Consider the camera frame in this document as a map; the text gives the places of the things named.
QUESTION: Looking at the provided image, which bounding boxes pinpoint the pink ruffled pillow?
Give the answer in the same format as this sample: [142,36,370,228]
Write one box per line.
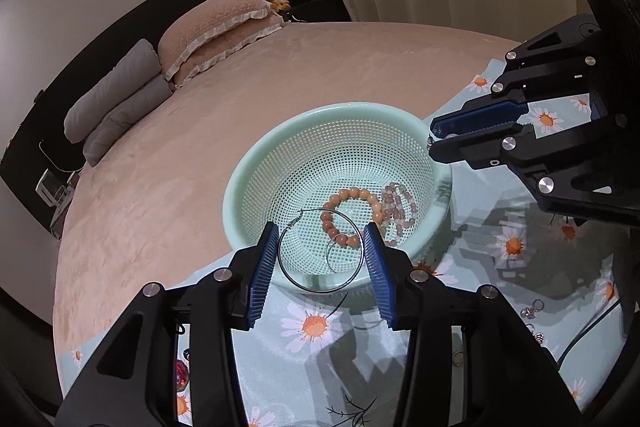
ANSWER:
[159,0,286,68]
[165,14,287,90]

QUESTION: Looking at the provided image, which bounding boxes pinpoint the mint green plastic basket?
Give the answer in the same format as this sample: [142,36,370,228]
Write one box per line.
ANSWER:
[222,103,453,300]

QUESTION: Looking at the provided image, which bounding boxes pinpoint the black headboard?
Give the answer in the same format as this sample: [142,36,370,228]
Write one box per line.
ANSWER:
[0,0,351,188]

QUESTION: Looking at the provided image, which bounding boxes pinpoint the white bedside device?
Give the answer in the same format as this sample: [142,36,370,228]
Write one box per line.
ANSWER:
[37,169,78,208]

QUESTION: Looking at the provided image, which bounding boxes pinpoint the daisy print teal cloth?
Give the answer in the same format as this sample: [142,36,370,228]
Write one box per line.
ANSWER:
[57,57,631,427]

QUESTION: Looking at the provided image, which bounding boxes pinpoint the pink plush bedspread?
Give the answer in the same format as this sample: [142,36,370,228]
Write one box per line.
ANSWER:
[52,22,521,388]

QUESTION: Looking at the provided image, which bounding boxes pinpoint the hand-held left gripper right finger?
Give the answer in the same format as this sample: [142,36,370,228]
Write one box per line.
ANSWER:
[362,222,586,427]

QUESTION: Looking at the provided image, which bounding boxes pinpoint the orange bead bracelet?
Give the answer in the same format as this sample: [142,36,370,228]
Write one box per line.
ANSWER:
[320,187,383,250]

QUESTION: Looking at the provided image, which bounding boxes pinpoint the large silver hoop earring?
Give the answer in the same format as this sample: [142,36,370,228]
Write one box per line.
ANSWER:
[277,209,368,294]

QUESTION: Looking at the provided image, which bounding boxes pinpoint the grey pillow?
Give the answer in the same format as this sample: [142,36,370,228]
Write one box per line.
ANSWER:
[64,39,162,144]
[82,77,173,166]

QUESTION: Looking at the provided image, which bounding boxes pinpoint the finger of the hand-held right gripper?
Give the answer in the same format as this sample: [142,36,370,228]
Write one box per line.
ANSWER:
[429,14,602,140]
[426,111,640,229]

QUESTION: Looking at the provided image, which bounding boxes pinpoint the black cable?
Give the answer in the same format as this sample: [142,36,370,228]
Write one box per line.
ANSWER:
[555,292,626,365]

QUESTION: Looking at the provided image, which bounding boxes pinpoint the pink grey bead bracelet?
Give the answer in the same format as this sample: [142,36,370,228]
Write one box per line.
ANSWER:
[377,181,418,243]

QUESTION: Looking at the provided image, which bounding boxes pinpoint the small silver hoop earring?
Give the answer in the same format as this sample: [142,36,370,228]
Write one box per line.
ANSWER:
[324,232,363,280]

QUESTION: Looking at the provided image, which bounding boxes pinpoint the black nightstand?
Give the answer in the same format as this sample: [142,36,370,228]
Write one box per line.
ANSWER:
[290,0,351,24]

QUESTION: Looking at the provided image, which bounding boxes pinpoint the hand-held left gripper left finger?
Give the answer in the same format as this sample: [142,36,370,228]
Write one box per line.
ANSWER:
[55,222,281,427]

